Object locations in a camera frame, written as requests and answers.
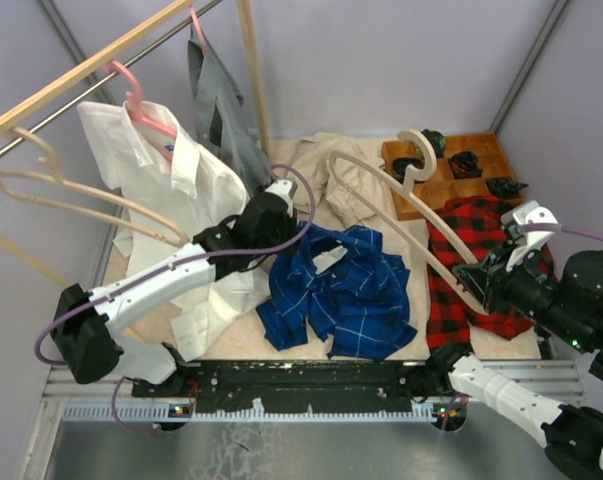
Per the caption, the beige hanger front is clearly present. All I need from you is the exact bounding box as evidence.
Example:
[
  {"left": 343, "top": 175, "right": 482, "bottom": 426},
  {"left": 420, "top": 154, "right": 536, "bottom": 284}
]
[{"left": 328, "top": 129, "right": 487, "bottom": 315}]

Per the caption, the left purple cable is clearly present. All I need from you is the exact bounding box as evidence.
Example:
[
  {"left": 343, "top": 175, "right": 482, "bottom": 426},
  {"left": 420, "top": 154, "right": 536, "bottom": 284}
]
[{"left": 33, "top": 163, "right": 316, "bottom": 434}]

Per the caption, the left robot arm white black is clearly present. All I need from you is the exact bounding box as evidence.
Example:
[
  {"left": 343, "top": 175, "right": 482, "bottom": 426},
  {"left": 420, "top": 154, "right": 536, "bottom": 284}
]
[{"left": 50, "top": 191, "right": 298, "bottom": 397}]

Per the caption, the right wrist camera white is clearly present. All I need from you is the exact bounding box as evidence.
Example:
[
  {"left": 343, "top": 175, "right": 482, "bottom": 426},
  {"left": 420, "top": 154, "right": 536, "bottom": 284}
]
[{"left": 501, "top": 200, "right": 560, "bottom": 272}]

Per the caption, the black rolled cloth middle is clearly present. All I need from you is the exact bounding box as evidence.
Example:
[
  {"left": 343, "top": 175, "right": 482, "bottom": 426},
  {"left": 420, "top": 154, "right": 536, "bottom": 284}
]
[{"left": 449, "top": 151, "right": 483, "bottom": 180}]

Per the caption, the pink hanger under white shirt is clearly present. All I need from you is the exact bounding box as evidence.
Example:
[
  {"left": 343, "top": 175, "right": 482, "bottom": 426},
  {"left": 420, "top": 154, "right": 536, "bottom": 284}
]
[{"left": 106, "top": 60, "right": 177, "bottom": 164}]

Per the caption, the beige shirt on table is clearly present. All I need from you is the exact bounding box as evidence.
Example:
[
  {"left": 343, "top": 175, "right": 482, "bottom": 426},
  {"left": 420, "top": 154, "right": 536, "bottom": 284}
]
[{"left": 290, "top": 132, "right": 391, "bottom": 227}]

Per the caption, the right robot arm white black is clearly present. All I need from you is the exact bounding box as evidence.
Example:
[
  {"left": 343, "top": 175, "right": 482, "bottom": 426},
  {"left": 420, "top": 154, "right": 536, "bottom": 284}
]
[{"left": 426, "top": 248, "right": 603, "bottom": 479}]

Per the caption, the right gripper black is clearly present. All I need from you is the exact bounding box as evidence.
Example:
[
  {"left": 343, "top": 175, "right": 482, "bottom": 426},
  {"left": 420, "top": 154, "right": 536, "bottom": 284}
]
[{"left": 453, "top": 236, "right": 596, "bottom": 352}]

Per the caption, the blue plaid shirt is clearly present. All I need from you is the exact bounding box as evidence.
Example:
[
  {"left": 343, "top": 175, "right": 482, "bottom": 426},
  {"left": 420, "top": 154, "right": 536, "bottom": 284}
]
[{"left": 256, "top": 225, "right": 417, "bottom": 361}]

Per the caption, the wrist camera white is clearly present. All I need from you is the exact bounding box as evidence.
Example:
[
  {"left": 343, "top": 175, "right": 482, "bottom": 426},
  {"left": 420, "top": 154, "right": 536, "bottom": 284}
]
[
  {"left": 265, "top": 178, "right": 298, "bottom": 206},
  {"left": 501, "top": 200, "right": 560, "bottom": 272}
]

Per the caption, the black rolled cloth left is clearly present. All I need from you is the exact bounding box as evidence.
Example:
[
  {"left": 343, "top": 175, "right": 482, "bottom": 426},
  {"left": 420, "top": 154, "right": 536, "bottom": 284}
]
[{"left": 391, "top": 157, "right": 424, "bottom": 183}]

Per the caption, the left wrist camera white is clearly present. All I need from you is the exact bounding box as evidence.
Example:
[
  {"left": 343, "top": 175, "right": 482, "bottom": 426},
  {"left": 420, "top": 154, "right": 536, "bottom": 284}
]
[{"left": 265, "top": 178, "right": 298, "bottom": 206}]

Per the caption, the green blue rolled cloth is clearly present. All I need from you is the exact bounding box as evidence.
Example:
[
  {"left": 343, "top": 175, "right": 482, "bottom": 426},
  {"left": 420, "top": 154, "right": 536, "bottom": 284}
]
[{"left": 421, "top": 129, "right": 447, "bottom": 158}]

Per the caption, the pink hanger under grey shirt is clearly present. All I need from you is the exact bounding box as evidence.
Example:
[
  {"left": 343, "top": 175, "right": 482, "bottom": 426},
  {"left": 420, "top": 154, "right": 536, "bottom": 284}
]
[{"left": 189, "top": 5, "right": 209, "bottom": 55}]

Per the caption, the grey shirt on hanger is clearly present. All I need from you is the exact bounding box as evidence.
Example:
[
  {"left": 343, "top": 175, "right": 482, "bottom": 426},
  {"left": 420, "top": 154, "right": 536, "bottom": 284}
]
[{"left": 187, "top": 30, "right": 275, "bottom": 196}]

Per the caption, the dark rolled cloth right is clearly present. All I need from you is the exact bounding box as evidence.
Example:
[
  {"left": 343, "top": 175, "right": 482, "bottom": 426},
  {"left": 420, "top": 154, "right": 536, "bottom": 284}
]
[{"left": 486, "top": 177, "right": 528, "bottom": 200}]

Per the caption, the wooden compartment tray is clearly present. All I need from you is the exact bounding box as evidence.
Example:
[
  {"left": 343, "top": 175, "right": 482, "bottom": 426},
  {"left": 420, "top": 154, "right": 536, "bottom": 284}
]
[{"left": 381, "top": 132, "right": 517, "bottom": 221}]

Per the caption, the metal hanging rod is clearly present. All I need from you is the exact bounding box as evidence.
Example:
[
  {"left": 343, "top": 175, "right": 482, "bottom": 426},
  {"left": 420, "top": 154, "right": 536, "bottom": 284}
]
[{"left": 0, "top": 1, "right": 196, "bottom": 159}]

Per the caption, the beige hanger back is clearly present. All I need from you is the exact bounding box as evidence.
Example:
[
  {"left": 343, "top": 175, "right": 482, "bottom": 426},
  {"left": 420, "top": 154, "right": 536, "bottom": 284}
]
[{"left": 0, "top": 127, "right": 190, "bottom": 247}]

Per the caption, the white shirt on hanger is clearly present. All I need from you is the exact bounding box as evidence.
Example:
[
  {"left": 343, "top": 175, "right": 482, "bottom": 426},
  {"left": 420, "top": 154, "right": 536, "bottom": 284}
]
[{"left": 77, "top": 101, "right": 269, "bottom": 360}]

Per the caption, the wooden clothes rack frame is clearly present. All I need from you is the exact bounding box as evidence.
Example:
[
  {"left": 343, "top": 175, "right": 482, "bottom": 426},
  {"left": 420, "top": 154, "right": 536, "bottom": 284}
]
[{"left": 0, "top": 1, "right": 271, "bottom": 287}]

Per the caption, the black rolled cloth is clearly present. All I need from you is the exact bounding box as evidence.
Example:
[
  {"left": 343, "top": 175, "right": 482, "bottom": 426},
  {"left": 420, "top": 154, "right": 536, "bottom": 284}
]
[
  {"left": 449, "top": 151, "right": 483, "bottom": 180},
  {"left": 391, "top": 157, "right": 424, "bottom": 183}
]

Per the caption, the red black plaid shirt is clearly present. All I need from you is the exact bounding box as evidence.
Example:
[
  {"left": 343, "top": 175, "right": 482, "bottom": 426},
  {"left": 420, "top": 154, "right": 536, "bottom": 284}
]
[{"left": 424, "top": 194, "right": 555, "bottom": 351}]

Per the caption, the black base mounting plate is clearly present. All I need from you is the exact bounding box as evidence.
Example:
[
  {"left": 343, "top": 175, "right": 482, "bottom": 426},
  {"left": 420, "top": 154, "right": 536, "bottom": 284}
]
[{"left": 132, "top": 360, "right": 440, "bottom": 414}]

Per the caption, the aluminium rail with cable duct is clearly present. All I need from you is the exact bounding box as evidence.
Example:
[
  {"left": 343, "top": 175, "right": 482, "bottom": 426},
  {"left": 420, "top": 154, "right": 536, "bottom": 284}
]
[{"left": 40, "top": 360, "right": 585, "bottom": 424}]

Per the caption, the beige hanger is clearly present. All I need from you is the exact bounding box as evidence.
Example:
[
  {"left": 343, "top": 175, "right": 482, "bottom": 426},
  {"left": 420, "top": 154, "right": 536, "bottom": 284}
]
[
  {"left": 0, "top": 127, "right": 190, "bottom": 247},
  {"left": 328, "top": 129, "right": 487, "bottom": 315}
]

